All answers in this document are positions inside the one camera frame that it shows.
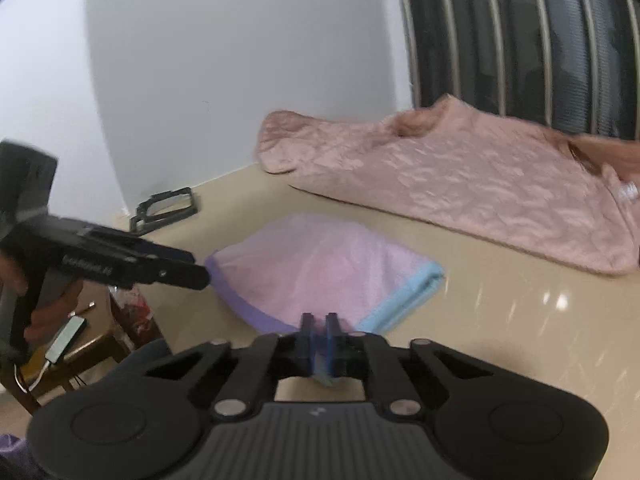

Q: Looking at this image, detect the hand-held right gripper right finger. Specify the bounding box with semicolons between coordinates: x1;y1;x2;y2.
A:
325;312;493;420

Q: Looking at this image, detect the person's left hand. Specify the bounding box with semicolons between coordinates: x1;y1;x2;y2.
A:
0;252;85;348

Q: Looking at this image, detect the metal window grille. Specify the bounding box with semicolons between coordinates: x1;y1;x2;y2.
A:
395;0;640;142

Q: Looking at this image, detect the purple cloth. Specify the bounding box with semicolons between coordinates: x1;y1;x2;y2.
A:
0;432;37;480

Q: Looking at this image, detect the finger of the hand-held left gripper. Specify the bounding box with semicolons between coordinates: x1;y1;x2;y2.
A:
80;227;197;268
117;256;212;292

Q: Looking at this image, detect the red white packet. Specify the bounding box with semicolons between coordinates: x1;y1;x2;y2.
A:
112;290;164;347

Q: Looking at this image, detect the black rectangular frame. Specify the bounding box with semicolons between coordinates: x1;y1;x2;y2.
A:
129;187;201;234

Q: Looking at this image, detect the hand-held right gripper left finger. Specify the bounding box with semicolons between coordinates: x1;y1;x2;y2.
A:
145;312;317;421

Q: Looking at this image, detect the smartphone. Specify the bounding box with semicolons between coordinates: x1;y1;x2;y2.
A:
44;316;87;364

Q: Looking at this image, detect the wooden stool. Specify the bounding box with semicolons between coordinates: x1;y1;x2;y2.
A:
0;285;167;416

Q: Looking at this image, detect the white cable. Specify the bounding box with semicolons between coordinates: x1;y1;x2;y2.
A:
14;359;52;393

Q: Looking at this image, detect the pink blue purple-trimmed vest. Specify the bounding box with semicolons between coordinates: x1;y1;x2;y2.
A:
205;212;446;387

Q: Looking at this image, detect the pink quilted jacket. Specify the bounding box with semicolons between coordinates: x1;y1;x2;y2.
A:
256;95;640;276

